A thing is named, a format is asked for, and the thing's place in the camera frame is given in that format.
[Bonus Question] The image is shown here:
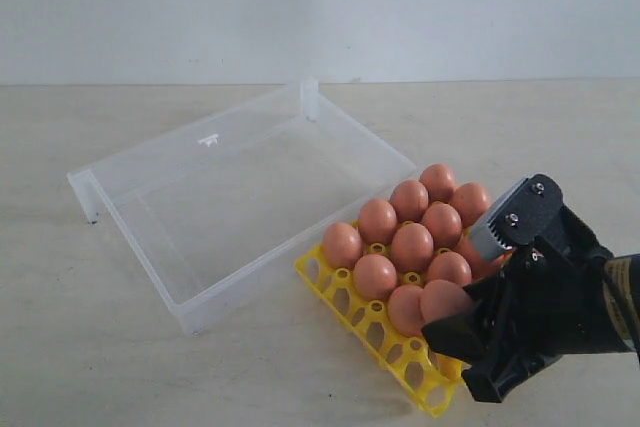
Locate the yellow plastic egg tray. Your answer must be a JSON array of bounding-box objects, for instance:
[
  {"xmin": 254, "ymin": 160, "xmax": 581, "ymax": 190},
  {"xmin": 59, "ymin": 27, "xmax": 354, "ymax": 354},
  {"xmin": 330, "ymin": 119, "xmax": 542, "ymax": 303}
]
[{"xmin": 294, "ymin": 244, "xmax": 463, "ymax": 418}]

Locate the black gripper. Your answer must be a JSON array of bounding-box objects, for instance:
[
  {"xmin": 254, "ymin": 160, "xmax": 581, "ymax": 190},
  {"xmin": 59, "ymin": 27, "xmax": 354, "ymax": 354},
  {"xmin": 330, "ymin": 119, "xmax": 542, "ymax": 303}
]
[{"xmin": 421, "ymin": 205, "xmax": 630, "ymax": 403}]

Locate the clear plastic storage box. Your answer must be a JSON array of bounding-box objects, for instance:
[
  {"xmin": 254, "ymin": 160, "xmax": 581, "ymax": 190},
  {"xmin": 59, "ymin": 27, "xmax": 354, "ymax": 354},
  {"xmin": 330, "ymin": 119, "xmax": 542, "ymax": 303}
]
[{"xmin": 91, "ymin": 80, "xmax": 415, "ymax": 334}]

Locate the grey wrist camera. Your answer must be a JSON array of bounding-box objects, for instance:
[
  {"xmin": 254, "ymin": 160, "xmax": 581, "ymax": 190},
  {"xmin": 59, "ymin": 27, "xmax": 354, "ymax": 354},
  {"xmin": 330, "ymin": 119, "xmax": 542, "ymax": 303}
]
[{"xmin": 469, "ymin": 173, "xmax": 564, "ymax": 261}]

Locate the brown egg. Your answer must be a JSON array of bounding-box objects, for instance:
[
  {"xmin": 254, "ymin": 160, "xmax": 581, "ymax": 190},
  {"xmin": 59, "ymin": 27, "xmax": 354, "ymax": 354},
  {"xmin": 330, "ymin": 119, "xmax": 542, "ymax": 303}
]
[
  {"xmin": 390, "ymin": 223, "xmax": 434, "ymax": 273},
  {"xmin": 424, "ymin": 251, "xmax": 472, "ymax": 286},
  {"xmin": 419, "ymin": 279, "xmax": 474, "ymax": 324},
  {"xmin": 321, "ymin": 222, "xmax": 363, "ymax": 270},
  {"xmin": 454, "ymin": 236, "xmax": 506, "ymax": 281},
  {"xmin": 358, "ymin": 197, "xmax": 398, "ymax": 245},
  {"xmin": 387, "ymin": 284, "xmax": 425, "ymax": 337},
  {"xmin": 449, "ymin": 182, "xmax": 492, "ymax": 228},
  {"xmin": 353, "ymin": 254, "xmax": 398, "ymax": 301},
  {"xmin": 420, "ymin": 203, "xmax": 462, "ymax": 248},
  {"xmin": 389, "ymin": 179, "xmax": 429, "ymax": 222},
  {"xmin": 419, "ymin": 163, "xmax": 457, "ymax": 203}
]

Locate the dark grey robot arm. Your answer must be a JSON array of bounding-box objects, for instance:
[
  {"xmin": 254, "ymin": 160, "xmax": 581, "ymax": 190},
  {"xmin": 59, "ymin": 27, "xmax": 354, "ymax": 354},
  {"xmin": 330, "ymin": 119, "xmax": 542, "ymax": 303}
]
[{"xmin": 422, "ymin": 205, "xmax": 639, "ymax": 403}]

